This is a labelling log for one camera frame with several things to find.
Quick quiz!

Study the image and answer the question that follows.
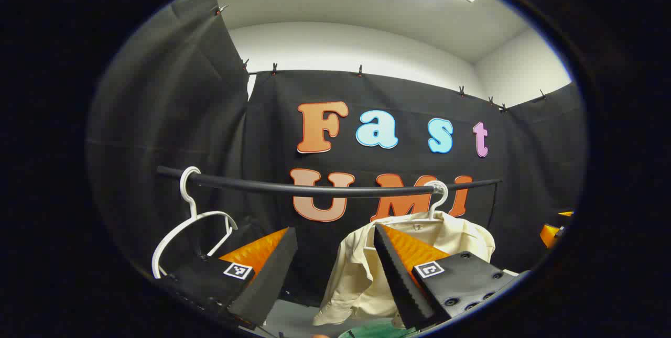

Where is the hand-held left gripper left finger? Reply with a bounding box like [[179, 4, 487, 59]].
[[160, 227, 298, 328]]

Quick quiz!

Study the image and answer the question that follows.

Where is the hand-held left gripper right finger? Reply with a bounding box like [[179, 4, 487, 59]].
[[373, 223, 531, 331]]

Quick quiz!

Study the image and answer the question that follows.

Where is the cream shirt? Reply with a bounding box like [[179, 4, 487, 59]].
[[313, 211, 496, 328]]

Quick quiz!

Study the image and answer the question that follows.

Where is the green laundry hamper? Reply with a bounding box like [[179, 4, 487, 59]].
[[338, 320, 420, 338]]

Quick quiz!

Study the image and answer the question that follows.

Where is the black clothes rack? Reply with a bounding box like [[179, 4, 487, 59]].
[[156, 166, 504, 230]]

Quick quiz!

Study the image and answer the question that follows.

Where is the white shirt hanger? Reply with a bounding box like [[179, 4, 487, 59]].
[[367, 180, 449, 252]]

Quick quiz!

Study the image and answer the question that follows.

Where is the empty white hanger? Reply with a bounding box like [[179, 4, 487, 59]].
[[151, 166, 238, 279]]

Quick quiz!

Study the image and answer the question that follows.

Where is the row of black backdrop clips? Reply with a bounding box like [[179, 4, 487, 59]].
[[212, 4, 548, 113]]

